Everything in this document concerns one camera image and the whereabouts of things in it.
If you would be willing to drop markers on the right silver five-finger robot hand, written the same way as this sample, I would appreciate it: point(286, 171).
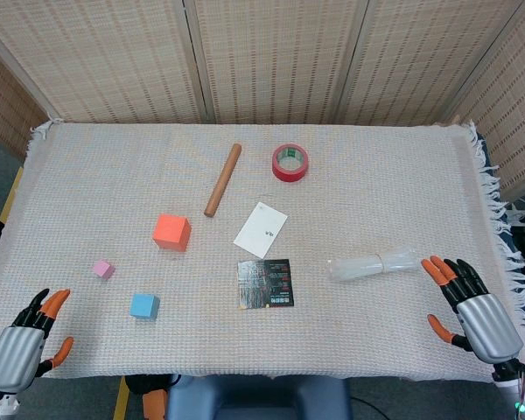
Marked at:
point(490, 326)

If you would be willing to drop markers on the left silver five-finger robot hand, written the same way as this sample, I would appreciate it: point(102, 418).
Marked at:
point(15, 354)

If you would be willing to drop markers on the small pink foam cube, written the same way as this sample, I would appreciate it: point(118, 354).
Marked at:
point(103, 269)

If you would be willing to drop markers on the blue foam cube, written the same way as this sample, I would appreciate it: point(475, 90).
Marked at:
point(143, 305)

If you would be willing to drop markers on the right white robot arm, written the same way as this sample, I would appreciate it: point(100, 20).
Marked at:
point(514, 387)

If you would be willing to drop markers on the white plastic device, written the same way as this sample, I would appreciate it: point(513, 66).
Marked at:
point(522, 215)

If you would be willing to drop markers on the yellow floor tape strip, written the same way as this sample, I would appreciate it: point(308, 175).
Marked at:
point(121, 400)
point(12, 194)

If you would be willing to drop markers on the clear plastic bag bundle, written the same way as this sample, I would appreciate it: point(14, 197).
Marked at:
point(359, 267)

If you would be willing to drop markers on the orange box under table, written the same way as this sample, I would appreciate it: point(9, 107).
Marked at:
point(154, 404)

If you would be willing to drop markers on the beige woven fringed tablecloth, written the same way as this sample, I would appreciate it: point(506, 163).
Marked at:
point(332, 332)

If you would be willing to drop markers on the large orange foam cube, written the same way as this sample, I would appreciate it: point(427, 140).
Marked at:
point(170, 233)

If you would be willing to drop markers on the black printed card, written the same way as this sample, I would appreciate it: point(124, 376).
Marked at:
point(264, 284)

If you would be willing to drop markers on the dark blue robot torso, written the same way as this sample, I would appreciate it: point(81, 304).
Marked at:
point(258, 400)

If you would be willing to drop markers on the white paper card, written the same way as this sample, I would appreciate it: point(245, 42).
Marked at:
point(260, 229)

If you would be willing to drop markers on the red tape roll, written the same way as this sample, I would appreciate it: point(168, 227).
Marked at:
point(289, 173)

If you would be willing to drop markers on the brown wooden dowel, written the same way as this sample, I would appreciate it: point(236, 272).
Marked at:
point(222, 180)

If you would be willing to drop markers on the bamboo folding screen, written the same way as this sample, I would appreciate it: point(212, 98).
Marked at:
point(267, 57)

